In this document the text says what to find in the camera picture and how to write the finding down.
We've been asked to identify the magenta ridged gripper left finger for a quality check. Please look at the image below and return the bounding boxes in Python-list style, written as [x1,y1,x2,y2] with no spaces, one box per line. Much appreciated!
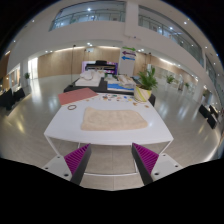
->
[64,144,92,185]

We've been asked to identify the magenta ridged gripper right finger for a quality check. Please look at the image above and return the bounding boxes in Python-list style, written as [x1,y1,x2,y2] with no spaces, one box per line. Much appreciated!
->
[132,143,159,185]

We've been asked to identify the beige fluffy towel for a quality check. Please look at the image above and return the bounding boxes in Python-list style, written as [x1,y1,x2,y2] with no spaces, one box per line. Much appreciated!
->
[81,107,148,131]

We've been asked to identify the white rectangular table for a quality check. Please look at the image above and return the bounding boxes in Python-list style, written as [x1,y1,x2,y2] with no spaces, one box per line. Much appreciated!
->
[44,93,174,153]

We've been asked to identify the red rectangular mat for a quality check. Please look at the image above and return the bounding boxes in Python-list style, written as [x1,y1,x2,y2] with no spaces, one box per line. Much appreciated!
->
[58,88,97,105]

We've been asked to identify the black table behind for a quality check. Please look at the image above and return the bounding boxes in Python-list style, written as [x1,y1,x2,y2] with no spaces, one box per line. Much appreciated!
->
[63,75,157,107]

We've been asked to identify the potted green plant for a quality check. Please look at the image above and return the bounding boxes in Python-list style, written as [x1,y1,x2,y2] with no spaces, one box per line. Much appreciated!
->
[134,67,158,102]

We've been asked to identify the black chairs right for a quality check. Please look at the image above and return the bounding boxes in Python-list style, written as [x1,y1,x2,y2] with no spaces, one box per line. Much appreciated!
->
[199,105,219,129]

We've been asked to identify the black chairs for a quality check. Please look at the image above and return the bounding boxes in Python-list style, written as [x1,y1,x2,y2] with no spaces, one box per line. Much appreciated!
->
[0,88,25,110]
[199,105,219,129]

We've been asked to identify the blue mat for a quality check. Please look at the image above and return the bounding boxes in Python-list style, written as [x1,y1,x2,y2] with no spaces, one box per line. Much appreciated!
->
[107,84,134,92]

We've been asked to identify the small potted plant right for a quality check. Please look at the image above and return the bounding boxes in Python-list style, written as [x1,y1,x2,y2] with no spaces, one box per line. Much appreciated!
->
[166,75,175,84]

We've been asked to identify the white cloth pile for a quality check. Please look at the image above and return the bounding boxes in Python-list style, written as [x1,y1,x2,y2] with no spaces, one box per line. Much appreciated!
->
[80,71,101,81]

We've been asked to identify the black chairs left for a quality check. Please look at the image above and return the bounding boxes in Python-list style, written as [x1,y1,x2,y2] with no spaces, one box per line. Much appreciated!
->
[0,88,25,110]

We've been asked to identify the white signpost with arrows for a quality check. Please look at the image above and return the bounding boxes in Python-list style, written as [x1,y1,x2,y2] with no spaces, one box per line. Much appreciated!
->
[118,46,136,77]

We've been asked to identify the black piano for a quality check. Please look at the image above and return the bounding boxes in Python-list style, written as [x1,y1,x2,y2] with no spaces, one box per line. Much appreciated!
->
[85,60,116,74]

